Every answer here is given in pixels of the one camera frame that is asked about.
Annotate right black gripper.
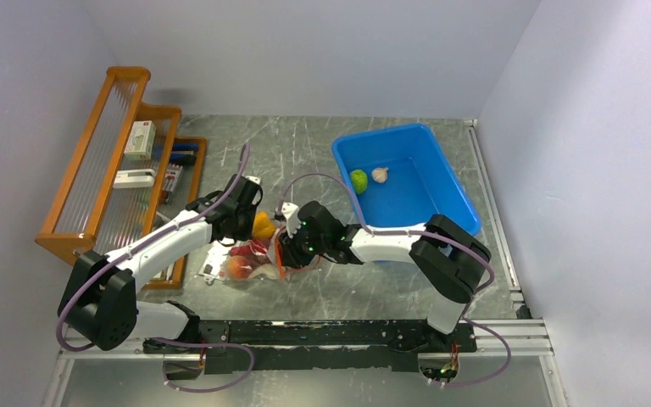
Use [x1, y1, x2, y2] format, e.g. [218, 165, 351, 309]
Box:
[279, 222, 330, 270]

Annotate yellow fake bell pepper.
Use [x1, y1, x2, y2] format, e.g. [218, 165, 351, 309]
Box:
[252, 212, 276, 241]

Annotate clear zip top bag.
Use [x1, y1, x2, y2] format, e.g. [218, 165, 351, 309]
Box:
[221, 224, 326, 284]

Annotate green fake fruit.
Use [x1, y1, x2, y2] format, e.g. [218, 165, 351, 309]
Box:
[348, 170, 369, 194]

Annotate fake garlic bulb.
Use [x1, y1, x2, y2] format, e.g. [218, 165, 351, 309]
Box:
[370, 167, 388, 184]

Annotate blue plastic bin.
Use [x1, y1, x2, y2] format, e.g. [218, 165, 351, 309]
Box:
[331, 123, 481, 236]

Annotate red fake chili pepper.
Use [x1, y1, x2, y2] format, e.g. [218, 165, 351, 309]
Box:
[228, 239, 270, 257]

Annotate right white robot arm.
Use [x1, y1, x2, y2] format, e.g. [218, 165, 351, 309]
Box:
[275, 201, 491, 351]

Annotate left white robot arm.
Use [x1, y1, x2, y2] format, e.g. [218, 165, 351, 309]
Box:
[57, 175, 263, 353]

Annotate fake peach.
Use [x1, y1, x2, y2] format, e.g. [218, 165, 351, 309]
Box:
[223, 256, 253, 280]

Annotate fake mushroom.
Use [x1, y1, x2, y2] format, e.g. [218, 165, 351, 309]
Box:
[248, 264, 281, 280]

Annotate white blister pack card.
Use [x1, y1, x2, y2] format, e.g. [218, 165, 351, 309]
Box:
[197, 244, 230, 286]

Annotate blue marker pens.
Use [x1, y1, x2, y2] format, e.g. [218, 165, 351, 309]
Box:
[168, 142, 200, 167]

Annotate white flat device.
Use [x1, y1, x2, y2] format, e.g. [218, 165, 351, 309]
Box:
[113, 169, 156, 189]

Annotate orange wooden rack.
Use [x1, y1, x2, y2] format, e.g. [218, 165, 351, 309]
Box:
[35, 66, 208, 265]

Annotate white box with red label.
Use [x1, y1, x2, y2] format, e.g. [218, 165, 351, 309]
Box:
[124, 120, 156, 160]

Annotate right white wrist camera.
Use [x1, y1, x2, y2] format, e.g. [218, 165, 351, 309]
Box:
[274, 202, 301, 235]

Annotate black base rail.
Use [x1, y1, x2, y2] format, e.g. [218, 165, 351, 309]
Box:
[142, 319, 476, 376]

